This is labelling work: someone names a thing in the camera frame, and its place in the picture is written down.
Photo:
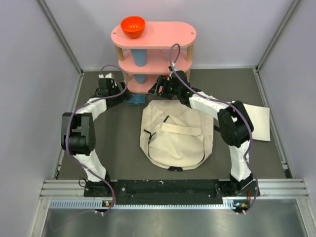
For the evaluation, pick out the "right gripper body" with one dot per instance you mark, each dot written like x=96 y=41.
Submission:
x=169 y=91

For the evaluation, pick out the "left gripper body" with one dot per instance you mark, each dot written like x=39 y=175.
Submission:
x=117 y=100

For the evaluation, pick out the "small teal notebook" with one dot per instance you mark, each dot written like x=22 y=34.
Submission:
x=137 y=99

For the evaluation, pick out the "cream canvas backpack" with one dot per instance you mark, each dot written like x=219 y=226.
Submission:
x=174 y=136

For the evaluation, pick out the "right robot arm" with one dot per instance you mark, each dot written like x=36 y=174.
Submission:
x=235 y=125

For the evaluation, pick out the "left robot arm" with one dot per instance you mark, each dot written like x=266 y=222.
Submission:
x=78 y=138

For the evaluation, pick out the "blue cup bottom shelf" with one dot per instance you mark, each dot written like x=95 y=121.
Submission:
x=140 y=78

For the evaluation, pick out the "blue cup shelf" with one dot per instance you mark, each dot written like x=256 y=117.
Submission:
x=139 y=56
x=140 y=78

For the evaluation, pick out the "blue cup middle shelf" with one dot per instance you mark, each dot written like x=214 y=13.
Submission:
x=139 y=56

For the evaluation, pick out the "pink three-tier shelf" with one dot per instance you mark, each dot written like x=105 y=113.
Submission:
x=157 y=38

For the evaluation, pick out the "orange bowl on shelf top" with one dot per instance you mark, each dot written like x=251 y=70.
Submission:
x=133 y=26

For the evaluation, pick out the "white square board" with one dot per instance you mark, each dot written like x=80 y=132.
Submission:
x=260 y=118

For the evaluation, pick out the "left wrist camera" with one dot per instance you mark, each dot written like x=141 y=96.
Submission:
x=108 y=76

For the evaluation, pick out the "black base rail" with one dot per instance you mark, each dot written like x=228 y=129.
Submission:
x=142 y=188

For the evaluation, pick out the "grey cable duct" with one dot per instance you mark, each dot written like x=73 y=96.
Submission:
x=103 y=204

